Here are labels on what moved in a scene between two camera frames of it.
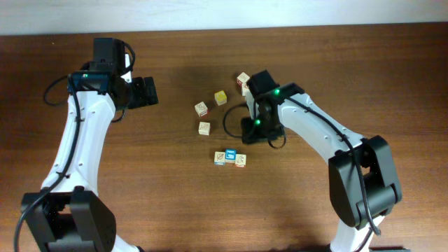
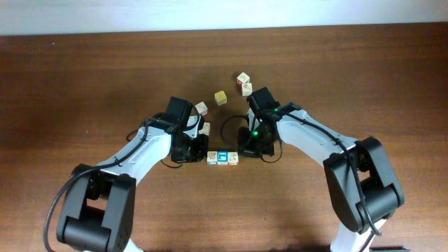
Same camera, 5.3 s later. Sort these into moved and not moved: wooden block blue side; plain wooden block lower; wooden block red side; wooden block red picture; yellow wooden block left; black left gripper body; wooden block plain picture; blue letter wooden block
Moved: wooden block blue side; blue letter wooden block; wooden block red picture; black left gripper body
Not moved: wooden block plain picture; plain wooden block lower; wooden block red side; yellow wooden block left
